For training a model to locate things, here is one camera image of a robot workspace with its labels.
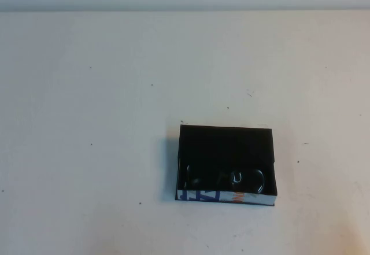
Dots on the black-framed glasses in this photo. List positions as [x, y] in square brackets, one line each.
[235, 177]

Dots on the black open glasses case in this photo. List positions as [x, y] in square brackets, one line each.
[225, 145]

